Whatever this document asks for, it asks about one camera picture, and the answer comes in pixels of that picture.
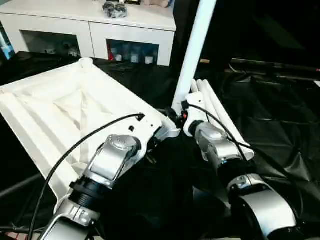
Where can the white plastic table leg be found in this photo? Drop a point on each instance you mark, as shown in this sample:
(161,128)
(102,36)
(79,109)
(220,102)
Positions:
(195,86)
(197,37)
(223,111)
(203,87)

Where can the white plastic table top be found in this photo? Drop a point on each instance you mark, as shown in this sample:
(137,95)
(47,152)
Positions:
(50,105)

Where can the black mat cloth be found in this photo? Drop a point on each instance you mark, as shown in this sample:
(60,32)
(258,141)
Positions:
(155,195)

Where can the white cup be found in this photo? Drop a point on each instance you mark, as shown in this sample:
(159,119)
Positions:
(133,58)
(118,57)
(149,60)

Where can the small gold tag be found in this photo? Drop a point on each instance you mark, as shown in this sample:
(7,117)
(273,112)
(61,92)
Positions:
(204,61)

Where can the red carton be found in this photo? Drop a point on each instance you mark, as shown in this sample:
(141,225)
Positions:
(110,51)

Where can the beige plush toy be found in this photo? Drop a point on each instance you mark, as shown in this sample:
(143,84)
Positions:
(156,3)

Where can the white sideboard cabinet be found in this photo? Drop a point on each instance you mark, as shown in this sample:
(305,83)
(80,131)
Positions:
(87,27)

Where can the black tripod leg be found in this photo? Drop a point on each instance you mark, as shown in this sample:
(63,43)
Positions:
(17,187)

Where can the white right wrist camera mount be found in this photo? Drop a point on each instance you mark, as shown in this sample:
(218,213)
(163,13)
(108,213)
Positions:
(197,117)

